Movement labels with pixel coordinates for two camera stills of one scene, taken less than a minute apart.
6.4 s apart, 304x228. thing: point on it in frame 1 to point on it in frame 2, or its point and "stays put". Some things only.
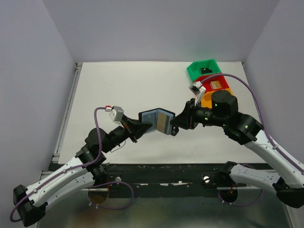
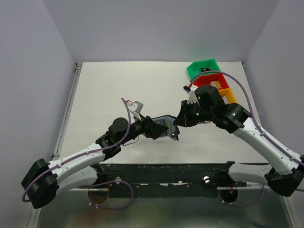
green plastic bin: (194, 69) stays put
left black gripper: (131, 129) to (147, 127)
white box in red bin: (215, 84) stays put
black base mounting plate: (161, 180) stays put
